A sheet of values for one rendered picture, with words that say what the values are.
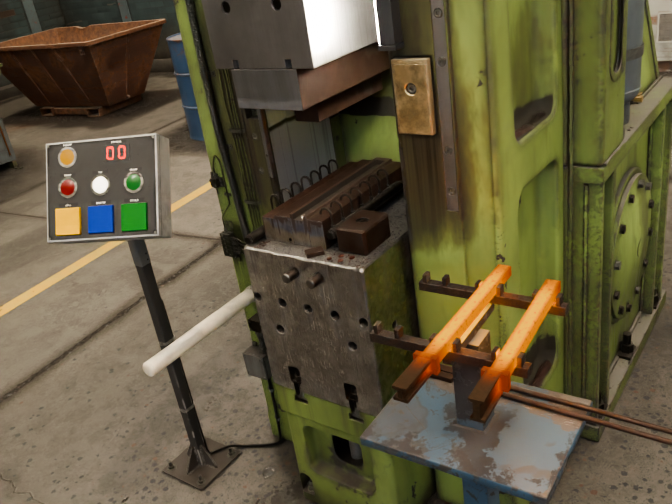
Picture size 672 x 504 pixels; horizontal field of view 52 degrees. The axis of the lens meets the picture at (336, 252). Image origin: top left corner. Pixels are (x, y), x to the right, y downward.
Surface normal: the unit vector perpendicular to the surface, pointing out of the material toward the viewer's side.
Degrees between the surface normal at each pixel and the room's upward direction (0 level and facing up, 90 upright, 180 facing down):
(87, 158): 60
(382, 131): 90
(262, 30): 90
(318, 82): 90
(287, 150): 90
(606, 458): 0
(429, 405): 0
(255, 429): 0
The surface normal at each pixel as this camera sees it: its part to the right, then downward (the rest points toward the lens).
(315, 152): 0.81, 0.15
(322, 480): -0.57, 0.43
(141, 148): -0.22, -0.05
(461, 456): -0.14, -0.89
